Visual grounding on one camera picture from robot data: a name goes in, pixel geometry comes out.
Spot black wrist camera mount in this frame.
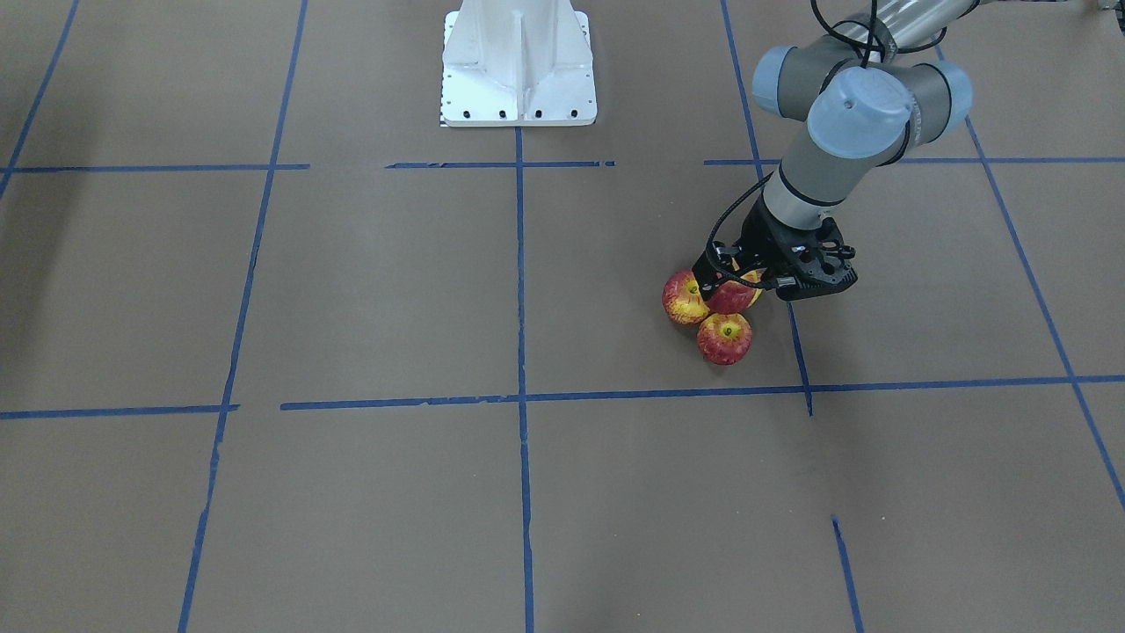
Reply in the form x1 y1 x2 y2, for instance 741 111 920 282
775 223 860 302

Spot blue tape grid lines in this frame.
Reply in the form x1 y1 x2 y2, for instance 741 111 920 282
3 1 1122 632

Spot red yellow apple front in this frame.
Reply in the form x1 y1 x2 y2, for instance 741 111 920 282
696 313 754 367

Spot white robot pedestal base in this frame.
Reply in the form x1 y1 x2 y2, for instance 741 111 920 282
439 1 599 127

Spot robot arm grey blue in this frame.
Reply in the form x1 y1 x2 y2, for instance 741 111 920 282
692 1 977 302

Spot red yellow carried apple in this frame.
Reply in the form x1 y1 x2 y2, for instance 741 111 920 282
704 281 763 314

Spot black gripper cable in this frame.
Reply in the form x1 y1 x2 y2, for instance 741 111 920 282
707 172 776 265

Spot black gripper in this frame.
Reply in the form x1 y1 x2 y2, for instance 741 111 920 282
693 195 831 299

